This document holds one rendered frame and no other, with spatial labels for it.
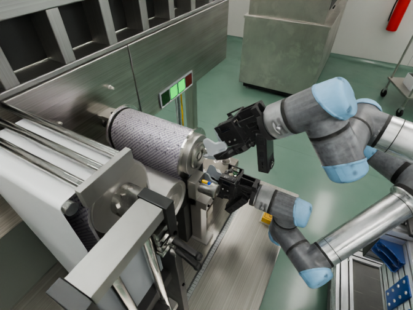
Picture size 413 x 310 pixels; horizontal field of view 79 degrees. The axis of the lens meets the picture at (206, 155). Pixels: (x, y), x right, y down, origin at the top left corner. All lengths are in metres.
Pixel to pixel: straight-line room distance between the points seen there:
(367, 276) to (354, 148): 1.41
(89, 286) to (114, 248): 0.04
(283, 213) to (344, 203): 1.70
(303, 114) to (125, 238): 0.35
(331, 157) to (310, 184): 1.94
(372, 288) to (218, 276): 1.15
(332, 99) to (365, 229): 0.43
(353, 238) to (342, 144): 0.36
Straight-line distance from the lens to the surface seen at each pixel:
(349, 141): 0.51
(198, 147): 0.67
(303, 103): 0.49
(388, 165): 0.89
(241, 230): 0.96
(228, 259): 0.90
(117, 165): 0.40
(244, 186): 0.76
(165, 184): 0.65
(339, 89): 0.47
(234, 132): 0.56
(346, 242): 0.80
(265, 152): 0.58
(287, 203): 0.75
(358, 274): 1.85
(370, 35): 5.11
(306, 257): 0.79
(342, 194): 2.49
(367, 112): 0.63
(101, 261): 0.33
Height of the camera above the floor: 1.72
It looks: 43 degrees down
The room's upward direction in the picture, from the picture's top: straight up
